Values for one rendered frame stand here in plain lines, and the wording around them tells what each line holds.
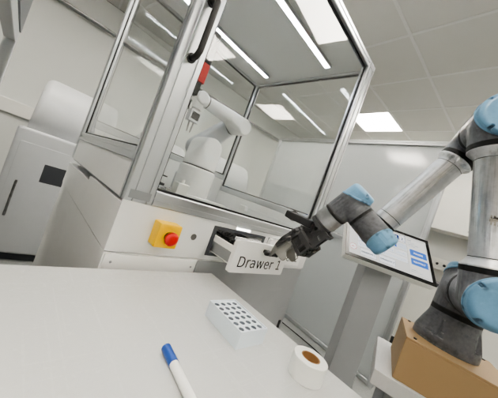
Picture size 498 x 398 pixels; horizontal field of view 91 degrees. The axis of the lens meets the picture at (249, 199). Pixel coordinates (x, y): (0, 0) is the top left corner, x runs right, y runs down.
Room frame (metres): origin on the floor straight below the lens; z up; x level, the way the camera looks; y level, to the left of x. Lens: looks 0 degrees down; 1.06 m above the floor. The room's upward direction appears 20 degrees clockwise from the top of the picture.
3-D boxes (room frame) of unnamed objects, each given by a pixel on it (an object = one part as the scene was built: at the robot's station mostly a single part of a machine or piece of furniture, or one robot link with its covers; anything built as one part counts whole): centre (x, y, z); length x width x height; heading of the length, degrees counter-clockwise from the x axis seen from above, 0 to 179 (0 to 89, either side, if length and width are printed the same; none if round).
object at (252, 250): (0.88, -0.11, 0.87); 0.29 x 0.02 x 0.11; 135
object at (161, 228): (0.72, 0.19, 0.88); 0.07 x 0.05 x 0.07; 135
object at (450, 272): (0.67, -0.65, 1.03); 0.13 x 0.12 x 0.14; 154
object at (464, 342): (0.68, -0.65, 0.91); 0.15 x 0.15 x 0.10
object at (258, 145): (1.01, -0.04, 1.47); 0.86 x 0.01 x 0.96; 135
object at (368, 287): (1.46, -0.88, 0.51); 0.50 x 0.45 x 1.02; 176
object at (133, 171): (1.34, 0.28, 1.47); 1.02 x 0.95 x 1.04; 135
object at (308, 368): (0.49, -0.23, 0.78); 0.07 x 0.07 x 0.04
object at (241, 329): (0.57, -0.07, 0.78); 0.12 x 0.08 x 0.04; 43
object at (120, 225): (1.34, 0.28, 0.87); 1.02 x 0.95 x 0.14; 135
